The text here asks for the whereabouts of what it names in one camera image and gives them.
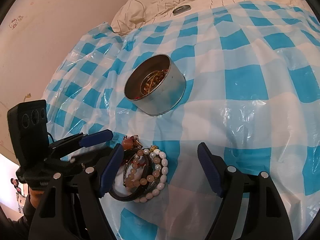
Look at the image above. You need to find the white grid-lined quilt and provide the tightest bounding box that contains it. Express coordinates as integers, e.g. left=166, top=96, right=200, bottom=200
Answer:
left=110, top=0, right=308, bottom=36

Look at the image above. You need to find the pink bead bracelet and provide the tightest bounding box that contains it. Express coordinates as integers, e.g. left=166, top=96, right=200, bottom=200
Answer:
left=124, top=149, right=162, bottom=188

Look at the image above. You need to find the amber bead bracelet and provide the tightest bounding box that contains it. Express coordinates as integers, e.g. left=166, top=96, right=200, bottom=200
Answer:
left=139, top=68, right=169, bottom=97

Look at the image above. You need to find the person's left hand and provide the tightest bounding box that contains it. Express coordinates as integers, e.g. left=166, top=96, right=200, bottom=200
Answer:
left=23, top=187, right=44, bottom=217

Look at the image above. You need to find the white bead bracelet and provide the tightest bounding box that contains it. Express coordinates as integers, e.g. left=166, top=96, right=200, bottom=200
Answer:
left=133, top=148, right=169, bottom=203

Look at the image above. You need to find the silver tin lid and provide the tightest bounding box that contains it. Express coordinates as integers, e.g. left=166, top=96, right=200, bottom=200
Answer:
left=172, top=5, right=191, bottom=16

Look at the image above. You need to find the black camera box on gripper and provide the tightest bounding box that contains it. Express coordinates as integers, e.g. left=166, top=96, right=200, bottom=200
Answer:
left=7, top=100, right=49, bottom=167

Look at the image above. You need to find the round silver metal tin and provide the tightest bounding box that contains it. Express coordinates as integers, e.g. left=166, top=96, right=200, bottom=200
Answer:
left=124, top=54, right=186, bottom=116

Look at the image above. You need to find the blue white checkered plastic sheet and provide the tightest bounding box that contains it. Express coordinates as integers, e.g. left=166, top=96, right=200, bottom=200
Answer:
left=43, top=1, right=319, bottom=239

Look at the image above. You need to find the black cord bangle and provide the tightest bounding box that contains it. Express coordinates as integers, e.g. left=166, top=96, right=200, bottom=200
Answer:
left=109, top=145, right=167, bottom=203

